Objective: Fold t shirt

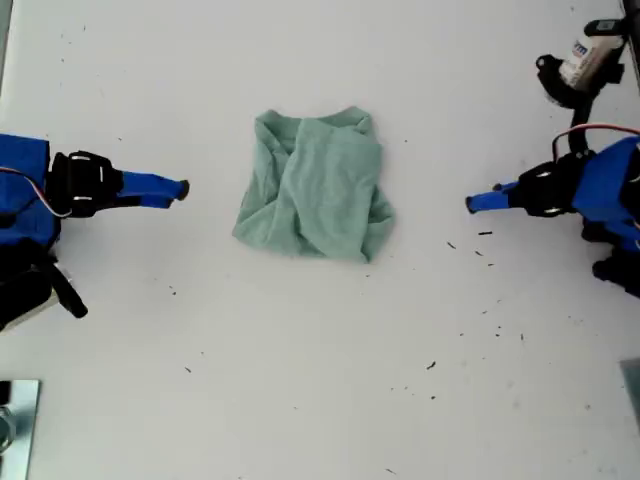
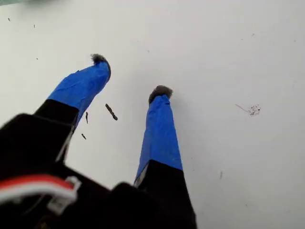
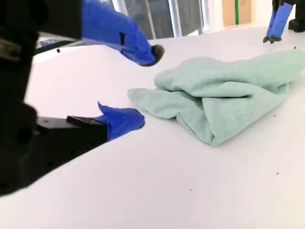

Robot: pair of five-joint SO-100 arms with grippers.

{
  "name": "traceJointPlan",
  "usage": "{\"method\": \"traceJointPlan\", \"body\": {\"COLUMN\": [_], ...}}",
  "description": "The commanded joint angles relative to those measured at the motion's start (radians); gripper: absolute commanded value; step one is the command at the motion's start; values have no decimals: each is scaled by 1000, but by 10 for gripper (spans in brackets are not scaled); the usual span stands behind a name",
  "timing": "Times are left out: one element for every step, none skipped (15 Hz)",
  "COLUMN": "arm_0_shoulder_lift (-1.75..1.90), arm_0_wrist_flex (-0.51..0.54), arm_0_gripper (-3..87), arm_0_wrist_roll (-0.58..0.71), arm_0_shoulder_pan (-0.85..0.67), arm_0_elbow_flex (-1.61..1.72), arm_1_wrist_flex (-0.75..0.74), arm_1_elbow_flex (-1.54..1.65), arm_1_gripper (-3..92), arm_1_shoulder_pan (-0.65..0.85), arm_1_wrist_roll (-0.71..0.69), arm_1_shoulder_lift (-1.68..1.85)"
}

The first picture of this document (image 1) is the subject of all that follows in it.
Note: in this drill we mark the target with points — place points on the green t-shirt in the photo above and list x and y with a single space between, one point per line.
320 200

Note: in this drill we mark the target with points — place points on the steel plate with nut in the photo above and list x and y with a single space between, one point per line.
20 430

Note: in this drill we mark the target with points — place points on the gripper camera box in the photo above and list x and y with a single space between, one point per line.
25 315
590 55

